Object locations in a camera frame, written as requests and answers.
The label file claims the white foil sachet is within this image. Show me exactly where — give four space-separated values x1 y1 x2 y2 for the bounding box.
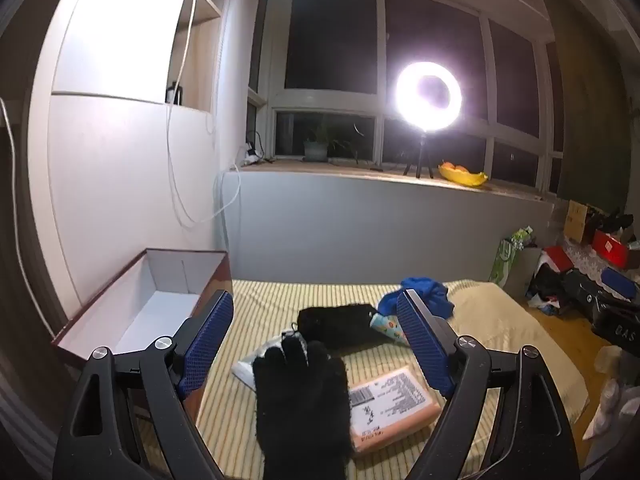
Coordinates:
231 330 307 391

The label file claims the fruit pattern cream tube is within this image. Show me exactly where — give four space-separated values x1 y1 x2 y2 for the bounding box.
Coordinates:
370 313 409 347

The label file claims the blue towel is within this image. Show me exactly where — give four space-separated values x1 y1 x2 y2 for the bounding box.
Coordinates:
378 278 454 320

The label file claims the orange tissue pack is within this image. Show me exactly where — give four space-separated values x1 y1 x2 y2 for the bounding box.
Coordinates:
349 366 442 455

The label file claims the black fabric pouch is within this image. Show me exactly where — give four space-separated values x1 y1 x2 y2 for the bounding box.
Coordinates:
296 304 390 351

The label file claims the black gloved hand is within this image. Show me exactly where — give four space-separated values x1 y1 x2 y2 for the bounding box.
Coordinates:
253 336 352 479

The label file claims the red cardboard box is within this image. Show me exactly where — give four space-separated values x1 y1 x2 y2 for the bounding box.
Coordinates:
51 247 234 426

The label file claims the striped yellow table cloth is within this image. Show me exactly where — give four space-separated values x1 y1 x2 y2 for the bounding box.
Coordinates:
198 281 587 479

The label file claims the green white carton box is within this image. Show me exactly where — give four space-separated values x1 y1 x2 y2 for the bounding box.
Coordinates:
489 226 534 287

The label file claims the yellow fruit bowl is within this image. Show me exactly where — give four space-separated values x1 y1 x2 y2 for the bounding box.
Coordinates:
438 162 488 188

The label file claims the red box on shelf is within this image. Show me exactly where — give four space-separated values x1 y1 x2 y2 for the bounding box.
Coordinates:
591 230 628 269

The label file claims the potted plant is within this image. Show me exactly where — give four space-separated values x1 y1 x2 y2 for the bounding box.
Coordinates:
304 116 348 162

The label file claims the ring light on tripod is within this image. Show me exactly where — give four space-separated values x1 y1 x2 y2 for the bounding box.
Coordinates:
393 61 463 179

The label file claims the white hanging cable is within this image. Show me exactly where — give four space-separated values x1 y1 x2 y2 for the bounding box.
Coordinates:
164 0 242 226

